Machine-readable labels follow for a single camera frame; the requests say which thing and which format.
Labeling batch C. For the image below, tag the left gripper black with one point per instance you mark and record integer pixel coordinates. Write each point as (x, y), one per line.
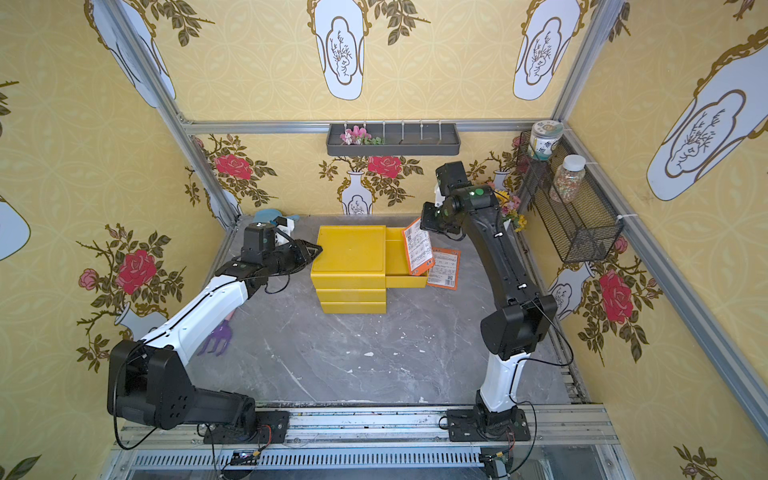
(294, 255)

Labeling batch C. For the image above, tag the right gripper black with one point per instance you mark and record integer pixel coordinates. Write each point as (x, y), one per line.
(431, 216)

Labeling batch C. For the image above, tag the orange seed bag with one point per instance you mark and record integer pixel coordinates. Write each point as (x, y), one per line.
(444, 272)
(418, 249)

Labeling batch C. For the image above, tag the yellow three-drawer cabinet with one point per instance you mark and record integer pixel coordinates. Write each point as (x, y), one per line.
(349, 276)

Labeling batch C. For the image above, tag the yellow top drawer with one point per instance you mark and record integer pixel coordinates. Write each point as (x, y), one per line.
(397, 274)

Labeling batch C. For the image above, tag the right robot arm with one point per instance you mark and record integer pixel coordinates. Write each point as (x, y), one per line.
(522, 315)

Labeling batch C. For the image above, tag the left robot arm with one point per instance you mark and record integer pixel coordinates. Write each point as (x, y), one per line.
(148, 383)

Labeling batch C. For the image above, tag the light blue watering scoop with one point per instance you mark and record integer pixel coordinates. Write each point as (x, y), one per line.
(274, 217)

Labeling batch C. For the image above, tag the white picket fence flower planter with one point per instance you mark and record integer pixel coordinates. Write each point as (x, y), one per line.
(512, 218)

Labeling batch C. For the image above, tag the jar with green label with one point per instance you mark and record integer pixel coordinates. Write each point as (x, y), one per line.
(544, 137)

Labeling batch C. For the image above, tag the clear jar white lid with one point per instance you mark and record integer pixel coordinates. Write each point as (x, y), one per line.
(568, 179)

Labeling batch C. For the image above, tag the pink flowers in tray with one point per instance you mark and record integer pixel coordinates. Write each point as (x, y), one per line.
(359, 136)

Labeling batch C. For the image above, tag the grey wall shelf tray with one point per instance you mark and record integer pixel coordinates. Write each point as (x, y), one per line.
(400, 138)

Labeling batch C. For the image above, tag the black wire wall basket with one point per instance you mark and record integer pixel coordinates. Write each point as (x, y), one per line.
(582, 229)

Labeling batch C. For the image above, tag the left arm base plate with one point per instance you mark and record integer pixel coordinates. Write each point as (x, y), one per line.
(257, 427)

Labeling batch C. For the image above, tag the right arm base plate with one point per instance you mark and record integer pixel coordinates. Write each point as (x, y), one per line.
(478, 425)

